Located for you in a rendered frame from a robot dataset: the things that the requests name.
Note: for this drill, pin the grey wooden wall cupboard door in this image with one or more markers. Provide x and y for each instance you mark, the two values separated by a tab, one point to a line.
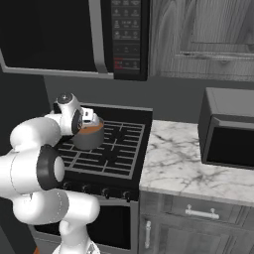
205	36

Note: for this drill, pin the black oven door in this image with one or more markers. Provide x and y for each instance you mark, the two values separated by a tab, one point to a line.
114	225

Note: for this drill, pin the black and silver microwave oven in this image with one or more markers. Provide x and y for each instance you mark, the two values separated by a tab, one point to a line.
53	33

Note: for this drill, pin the black gas hob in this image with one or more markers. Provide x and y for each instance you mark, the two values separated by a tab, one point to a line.
112	149

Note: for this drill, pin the grey saucepan with hot chocolate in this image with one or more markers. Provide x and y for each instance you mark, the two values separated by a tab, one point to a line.
88	139

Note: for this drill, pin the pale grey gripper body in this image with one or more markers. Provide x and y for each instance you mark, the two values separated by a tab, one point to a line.
91	121

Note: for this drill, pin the black toaster oven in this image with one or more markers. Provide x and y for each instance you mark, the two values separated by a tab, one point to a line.
229	132

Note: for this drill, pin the grey wooden base cupboard door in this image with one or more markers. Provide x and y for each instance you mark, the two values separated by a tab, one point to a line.
246	243
185	236

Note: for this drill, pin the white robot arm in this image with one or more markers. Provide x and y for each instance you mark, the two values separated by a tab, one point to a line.
36	185

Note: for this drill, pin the grey wooden drawer front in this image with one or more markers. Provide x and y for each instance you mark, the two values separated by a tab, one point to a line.
231	211

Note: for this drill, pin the black hob knob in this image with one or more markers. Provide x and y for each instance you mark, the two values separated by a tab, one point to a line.
105	192
86	189
67	186
126	196

